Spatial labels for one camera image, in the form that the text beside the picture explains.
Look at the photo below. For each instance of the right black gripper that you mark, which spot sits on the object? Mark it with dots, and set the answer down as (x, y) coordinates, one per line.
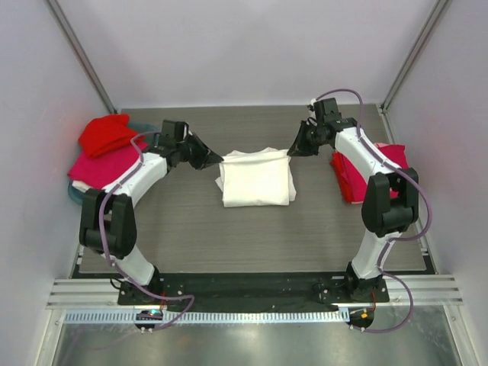
(304, 136)

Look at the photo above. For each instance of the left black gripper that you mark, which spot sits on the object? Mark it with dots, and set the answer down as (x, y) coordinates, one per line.
(205, 156)

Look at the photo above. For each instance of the white printed t shirt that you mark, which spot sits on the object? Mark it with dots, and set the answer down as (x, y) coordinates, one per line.
(260, 178)

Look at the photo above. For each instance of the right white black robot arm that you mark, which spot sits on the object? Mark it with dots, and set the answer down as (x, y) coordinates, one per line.
(391, 201)

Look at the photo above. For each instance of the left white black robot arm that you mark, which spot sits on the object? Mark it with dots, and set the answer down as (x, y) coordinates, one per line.
(108, 223)

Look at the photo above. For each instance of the teal plastic basket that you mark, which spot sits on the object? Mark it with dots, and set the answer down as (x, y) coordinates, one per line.
(77, 189)

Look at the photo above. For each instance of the folded red t shirt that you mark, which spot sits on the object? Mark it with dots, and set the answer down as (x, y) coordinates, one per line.
(351, 183)

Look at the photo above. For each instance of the folded magenta t shirt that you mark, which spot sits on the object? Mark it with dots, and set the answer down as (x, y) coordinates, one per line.
(394, 152)

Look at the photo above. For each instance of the red crumpled t shirt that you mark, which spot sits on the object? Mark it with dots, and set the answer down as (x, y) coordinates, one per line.
(106, 134)

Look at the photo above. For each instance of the magenta t shirt in basket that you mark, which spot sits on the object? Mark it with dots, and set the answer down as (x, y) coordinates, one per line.
(100, 168)

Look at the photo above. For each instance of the aluminium rail front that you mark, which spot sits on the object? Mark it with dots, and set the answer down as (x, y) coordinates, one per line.
(426, 289)

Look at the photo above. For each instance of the slotted cable duct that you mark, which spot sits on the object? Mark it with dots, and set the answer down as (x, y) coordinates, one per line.
(155, 317)

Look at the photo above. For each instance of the right aluminium frame post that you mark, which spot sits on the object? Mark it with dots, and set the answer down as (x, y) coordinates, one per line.
(415, 51)

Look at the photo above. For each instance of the aluminium frame post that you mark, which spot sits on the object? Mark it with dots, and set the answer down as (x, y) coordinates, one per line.
(78, 50)
(415, 51)

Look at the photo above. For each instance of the left aluminium frame post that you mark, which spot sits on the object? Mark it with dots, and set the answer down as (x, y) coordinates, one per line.
(78, 50)

